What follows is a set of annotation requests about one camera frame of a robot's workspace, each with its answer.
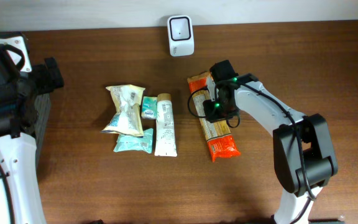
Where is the small teal tissue pack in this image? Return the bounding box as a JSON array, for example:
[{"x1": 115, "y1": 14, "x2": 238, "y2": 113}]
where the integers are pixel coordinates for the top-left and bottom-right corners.
[{"x1": 141, "y1": 96, "x2": 157, "y2": 119}]

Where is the grey plastic basket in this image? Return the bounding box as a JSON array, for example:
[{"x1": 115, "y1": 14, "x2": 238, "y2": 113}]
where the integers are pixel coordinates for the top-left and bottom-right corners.
[{"x1": 34, "y1": 93, "x2": 51, "y2": 168}]

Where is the cream snack bag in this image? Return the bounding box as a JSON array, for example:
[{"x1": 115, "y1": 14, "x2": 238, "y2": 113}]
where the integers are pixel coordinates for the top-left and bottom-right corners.
[{"x1": 101, "y1": 85, "x2": 145, "y2": 137}]

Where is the teal wipes packet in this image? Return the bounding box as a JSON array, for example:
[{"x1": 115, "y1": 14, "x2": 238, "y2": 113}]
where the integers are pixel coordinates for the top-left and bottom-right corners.
[{"x1": 113, "y1": 128, "x2": 154, "y2": 154}]

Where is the white tube with tan cap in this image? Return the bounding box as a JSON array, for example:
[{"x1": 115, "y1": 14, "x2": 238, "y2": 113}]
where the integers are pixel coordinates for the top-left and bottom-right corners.
[{"x1": 155, "y1": 93, "x2": 177, "y2": 157}]

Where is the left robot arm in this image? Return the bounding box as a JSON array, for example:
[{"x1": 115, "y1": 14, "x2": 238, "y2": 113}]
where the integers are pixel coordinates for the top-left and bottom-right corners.
[{"x1": 0, "y1": 32, "x2": 64, "y2": 223}]

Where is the orange spaghetti packet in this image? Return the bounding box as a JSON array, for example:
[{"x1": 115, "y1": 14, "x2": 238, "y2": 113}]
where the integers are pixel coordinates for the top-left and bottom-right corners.
[{"x1": 187, "y1": 72, "x2": 241, "y2": 162}]

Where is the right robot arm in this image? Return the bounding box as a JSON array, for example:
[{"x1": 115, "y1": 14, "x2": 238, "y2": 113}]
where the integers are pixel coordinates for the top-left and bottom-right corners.
[{"x1": 203, "y1": 60, "x2": 338, "y2": 223}]

